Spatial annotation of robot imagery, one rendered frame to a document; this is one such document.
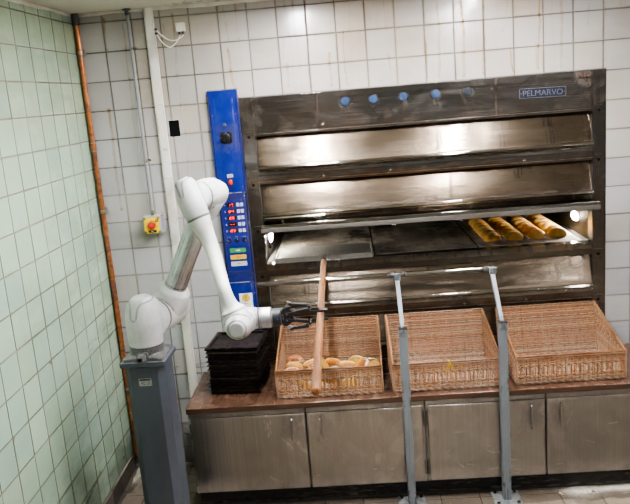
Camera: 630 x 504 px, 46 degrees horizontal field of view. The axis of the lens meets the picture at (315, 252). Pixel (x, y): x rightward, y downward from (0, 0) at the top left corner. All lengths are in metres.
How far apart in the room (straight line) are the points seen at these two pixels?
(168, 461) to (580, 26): 2.97
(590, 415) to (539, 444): 0.29
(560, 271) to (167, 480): 2.36
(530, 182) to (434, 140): 0.57
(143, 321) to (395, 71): 1.84
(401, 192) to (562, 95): 0.98
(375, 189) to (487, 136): 0.66
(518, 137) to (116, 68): 2.18
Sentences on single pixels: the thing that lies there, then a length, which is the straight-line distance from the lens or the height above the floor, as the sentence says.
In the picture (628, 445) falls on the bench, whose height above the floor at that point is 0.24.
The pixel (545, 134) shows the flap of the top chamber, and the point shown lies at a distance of 4.15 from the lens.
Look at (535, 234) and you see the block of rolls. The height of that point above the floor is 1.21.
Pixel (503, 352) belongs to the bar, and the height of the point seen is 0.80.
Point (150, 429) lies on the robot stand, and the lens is 3.48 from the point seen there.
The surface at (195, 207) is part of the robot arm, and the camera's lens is 3.10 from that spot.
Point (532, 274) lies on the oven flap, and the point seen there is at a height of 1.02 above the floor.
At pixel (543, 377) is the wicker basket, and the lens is 3.91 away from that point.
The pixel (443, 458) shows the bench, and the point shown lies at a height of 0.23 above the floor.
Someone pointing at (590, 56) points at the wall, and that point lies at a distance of 4.21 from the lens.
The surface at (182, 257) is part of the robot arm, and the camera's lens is 3.37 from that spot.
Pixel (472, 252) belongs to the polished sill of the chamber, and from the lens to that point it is 4.16.
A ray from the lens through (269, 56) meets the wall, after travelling 4.02.
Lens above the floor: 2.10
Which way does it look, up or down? 12 degrees down
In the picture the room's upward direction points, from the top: 5 degrees counter-clockwise
